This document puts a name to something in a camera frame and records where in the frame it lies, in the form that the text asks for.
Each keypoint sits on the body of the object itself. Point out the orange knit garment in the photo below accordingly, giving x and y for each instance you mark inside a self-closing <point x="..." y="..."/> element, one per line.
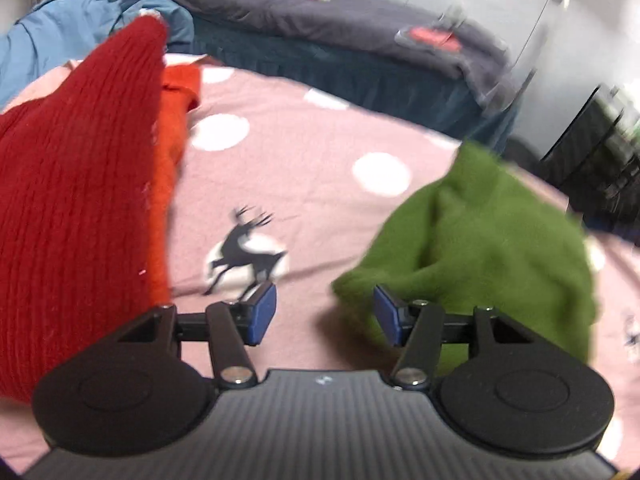
<point x="167" y="160"/>

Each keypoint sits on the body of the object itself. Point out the black cabinet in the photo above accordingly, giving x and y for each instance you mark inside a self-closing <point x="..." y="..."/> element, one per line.
<point x="590" y="150"/>

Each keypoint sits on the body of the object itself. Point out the red packet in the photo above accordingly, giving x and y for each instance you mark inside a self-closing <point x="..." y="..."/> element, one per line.
<point x="430" y="37"/>

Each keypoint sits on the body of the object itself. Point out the dark grey bed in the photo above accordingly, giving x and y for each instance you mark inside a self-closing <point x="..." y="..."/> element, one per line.
<point x="310" y="20"/>

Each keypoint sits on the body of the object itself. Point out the red knit sweater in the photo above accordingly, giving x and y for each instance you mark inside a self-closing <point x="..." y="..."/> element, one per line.
<point x="75" y="185"/>

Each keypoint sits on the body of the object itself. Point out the green knit sweater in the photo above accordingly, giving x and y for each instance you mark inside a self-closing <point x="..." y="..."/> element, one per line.
<point x="475" y="240"/>

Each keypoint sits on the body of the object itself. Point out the blue duvet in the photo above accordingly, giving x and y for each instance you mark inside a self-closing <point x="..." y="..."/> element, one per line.
<point x="60" y="25"/>

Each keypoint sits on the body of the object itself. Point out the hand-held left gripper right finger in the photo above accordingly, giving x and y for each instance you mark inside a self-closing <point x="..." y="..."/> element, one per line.
<point x="387" y="316"/>

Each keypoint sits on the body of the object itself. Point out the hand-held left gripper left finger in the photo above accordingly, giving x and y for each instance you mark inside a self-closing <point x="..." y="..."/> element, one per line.
<point x="262" y="311"/>

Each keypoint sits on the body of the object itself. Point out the pink dotted blanket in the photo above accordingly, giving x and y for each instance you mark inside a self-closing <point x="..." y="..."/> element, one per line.
<point x="310" y="160"/>

